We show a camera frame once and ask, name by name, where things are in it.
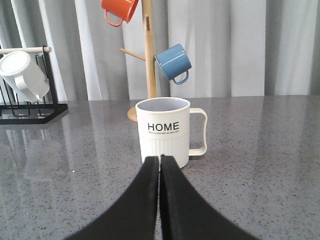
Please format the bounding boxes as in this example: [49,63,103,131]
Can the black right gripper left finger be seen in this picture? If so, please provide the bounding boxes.
[67,156,159,240]

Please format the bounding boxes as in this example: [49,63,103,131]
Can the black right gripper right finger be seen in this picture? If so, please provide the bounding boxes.
[159,155,256,240]

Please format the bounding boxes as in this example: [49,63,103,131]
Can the cream HOME mug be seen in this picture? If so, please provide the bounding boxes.
[135,97,208,168]

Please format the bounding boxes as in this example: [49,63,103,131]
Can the blue enamel mug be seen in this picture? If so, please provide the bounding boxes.
[154,43,192,85]

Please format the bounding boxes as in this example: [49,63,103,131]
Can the wooden mug tree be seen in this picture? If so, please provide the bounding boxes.
[120,0,157,123]

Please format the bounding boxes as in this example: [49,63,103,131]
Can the white ribbed mug on rack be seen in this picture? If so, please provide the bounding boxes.
[0,51,50,103]

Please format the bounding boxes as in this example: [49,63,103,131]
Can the grey white curtain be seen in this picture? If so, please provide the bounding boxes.
[0,0,320,101]

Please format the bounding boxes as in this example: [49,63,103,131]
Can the orange enamel mug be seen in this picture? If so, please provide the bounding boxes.
[101,0,139,27]

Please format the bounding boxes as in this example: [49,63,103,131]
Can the black wire mug rack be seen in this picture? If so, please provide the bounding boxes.
[0,45,68,125]

